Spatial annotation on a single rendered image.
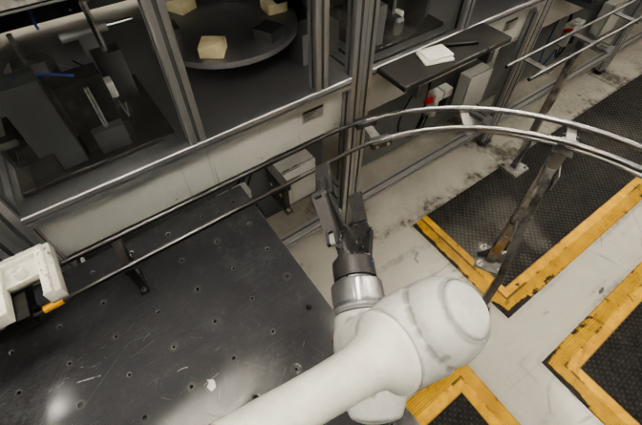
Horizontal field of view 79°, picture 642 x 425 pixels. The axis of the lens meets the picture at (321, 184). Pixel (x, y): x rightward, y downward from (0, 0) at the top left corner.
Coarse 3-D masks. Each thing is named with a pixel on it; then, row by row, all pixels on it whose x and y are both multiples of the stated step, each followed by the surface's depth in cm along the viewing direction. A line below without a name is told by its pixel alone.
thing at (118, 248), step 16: (272, 160) 115; (240, 176) 111; (272, 176) 113; (208, 192) 108; (272, 192) 108; (288, 192) 114; (176, 208) 104; (240, 208) 104; (288, 208) 119; (144, 224) 101; (208, 224) 101; (112, 240) 98; (176, 240) 98; (80, 256) 95; (128, 256) 96; (144, 256) 95; (112, 272) 92; (128, 272) 94; (80, 288) 89; (144, 288) 102
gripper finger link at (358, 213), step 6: (360, 192) 83; (354, 198) 84; (360, 198) 83; (354, 204) 83; (360, 204) 82; (354, 210) 82; (360, 210) 81; (354, 216) 82; (360, 216) 81; (366, 216) 81; (354, 222) 81; (360, 222) 81
